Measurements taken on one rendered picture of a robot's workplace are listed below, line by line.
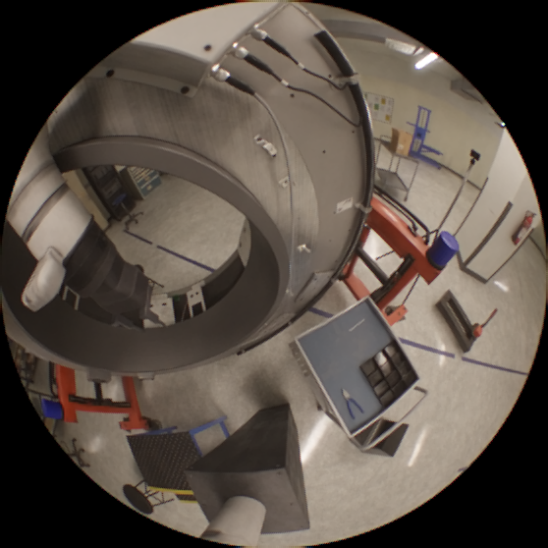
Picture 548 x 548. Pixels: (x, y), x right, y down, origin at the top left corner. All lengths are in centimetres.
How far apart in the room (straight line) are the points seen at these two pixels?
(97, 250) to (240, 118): 23
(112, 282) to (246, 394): 141
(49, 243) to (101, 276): 7
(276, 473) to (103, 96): 65
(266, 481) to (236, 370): 121
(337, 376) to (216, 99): 92
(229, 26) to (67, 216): 18
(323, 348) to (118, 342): 93
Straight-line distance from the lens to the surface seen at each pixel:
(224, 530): 41
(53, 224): 19
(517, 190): 275
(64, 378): 150
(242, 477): 47
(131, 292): 22
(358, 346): 89
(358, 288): 150
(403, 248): 97
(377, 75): 897
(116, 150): 22
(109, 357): 86
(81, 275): 20
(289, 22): 33
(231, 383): 156
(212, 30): 15
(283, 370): 148
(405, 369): 100
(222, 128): 26
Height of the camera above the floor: 148
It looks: 56 degrees down
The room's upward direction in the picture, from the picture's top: 9 degrees counter-clockwise
